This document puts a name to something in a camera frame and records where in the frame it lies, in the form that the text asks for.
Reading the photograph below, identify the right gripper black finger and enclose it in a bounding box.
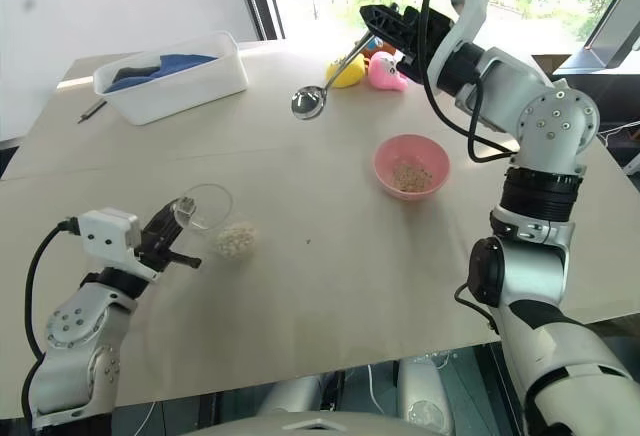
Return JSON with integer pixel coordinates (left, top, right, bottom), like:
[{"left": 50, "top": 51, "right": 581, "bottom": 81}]
[
  {"left": 359, "top": 4, "right": 403, "bottom": 41},
  {"left": 372, "top": 31, "right": 409, "bottom": 56}
]

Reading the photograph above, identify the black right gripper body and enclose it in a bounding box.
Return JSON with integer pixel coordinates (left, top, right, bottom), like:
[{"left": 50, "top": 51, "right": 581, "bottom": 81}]
[{"left": 396, "top": 4, "right": 455, "bottom": 83}]

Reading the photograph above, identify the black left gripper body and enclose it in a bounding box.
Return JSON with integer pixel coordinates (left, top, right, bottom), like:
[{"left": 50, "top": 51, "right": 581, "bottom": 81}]
[{"left": 132, "top": 204, "right": 181, "bottom": 273}]

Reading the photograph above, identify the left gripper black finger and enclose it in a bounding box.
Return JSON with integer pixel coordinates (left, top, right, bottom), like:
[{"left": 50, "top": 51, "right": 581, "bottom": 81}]
[
  {"left": 166, "top": 250, "right": 203, "bottom": 271},
  {"left": 167, "top": 197, "right": 197, "bottom": 230}
]

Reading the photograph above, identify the metal spoon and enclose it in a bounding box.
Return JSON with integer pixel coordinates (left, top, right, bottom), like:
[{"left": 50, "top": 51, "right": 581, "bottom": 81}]
[{"left": 290, "top": 30, "right": 375, "bottom": 121}]

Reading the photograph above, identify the pink bowl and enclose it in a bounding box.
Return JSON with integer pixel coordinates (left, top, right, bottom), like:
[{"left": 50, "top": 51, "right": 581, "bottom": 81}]
[{"left": 372, "top": 134, "right": 452, "bottom": 201}]

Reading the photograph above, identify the oatmeal in pink bowl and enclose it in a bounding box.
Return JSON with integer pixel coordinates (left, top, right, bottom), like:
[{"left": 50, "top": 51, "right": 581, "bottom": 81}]
[{"left": 390, "top": 159, "right": 435, "bottom": 192}]

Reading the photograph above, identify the orange toy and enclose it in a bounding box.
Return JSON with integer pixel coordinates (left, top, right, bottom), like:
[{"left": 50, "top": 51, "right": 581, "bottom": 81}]
[{"left": 366, "top": 36, "right": 397, "bottom": 56}]

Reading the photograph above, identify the pink plush toy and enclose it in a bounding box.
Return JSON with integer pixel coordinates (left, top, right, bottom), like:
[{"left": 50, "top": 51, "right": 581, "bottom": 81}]
[{"left": 367, "top": 51, "right": 412, "bottom": 93}]

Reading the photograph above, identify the yellow plush toy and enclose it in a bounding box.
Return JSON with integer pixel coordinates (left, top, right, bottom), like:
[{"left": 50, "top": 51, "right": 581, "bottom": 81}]
[{"left": 325, "top": 53, "right": 367, "bottom": 89}]

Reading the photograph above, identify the white plastic bin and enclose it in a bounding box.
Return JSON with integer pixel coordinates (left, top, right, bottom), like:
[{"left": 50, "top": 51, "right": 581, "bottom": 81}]
[{"left": 92, "top": 30, "right": 250, "bottom": 127}]

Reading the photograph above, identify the brown cardboard box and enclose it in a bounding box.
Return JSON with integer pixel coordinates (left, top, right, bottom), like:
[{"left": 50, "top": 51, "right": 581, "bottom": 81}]
[{"left": 531, "top": 53, "right": 572, "bottom": 78}]

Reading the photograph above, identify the dark pen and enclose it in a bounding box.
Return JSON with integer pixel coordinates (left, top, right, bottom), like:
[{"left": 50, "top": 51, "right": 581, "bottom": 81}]
[{"left": 76, "top": 97, "right": 109, "bottom": 125}]

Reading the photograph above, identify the blue cloth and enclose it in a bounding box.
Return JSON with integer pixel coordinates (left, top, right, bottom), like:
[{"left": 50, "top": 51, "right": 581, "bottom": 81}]
[{"left": 105, "top": 51, "right": 220, "bottom": 94}]

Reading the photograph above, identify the silver rounded robot leg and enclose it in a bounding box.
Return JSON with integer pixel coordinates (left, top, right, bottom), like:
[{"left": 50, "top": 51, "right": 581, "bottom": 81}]
[
  {"left": 253, "top": 372, "right": 327, "bottom": 418},
  {"left": 398, "top": 353, "right": 457, "bottom": 435}
]

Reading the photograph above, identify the grey robot torso edge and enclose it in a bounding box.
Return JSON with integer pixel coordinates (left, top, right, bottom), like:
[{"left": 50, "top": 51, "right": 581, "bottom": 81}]
[{"left": 187, "top": 407, "right": 429, "bottom": 436}]

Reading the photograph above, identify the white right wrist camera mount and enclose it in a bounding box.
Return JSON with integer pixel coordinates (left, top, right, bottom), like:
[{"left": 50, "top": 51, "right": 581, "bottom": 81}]
[{"left": 426, "top": 0, "right": 490, "bottom": 98}]

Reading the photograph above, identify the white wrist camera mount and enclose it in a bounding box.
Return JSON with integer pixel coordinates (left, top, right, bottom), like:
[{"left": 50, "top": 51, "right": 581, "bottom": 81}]
[
  {"left": 76, "top": 208, "right": 159, "bottom": 283},
  {"left": 426, "top": 0, "right": 490, "bottom": 98}
]

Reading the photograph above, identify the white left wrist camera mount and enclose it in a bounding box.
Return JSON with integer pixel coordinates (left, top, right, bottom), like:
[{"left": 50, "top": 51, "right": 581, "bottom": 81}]
[{"left": 76, "top": 208, "right": 159, "bottom": 283}]

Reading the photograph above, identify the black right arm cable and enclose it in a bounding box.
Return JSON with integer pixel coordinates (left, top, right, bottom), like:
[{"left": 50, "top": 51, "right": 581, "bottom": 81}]
[{"left": 418, "top": 0, "right": 521, "bottom": 164}]

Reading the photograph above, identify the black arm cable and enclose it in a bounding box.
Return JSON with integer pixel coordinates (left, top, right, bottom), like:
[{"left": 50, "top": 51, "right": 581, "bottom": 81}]
[
  {"left": 418, "top": 0, "right": 521, "bottom": 164},
  {"left": 20, "top": 217, "right": 81, "bottom": 428}
]

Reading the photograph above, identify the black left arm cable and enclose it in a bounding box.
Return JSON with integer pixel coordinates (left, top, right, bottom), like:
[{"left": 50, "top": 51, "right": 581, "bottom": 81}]
[{"left": 20, "top": 217, "right": 81, "bottom": 428}]

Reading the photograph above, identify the thin white cable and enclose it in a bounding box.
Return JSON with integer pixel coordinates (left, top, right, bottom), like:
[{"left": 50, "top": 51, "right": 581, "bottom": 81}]
[{"left": 366, "top": 363, "right": 384, "bottom": 410}]

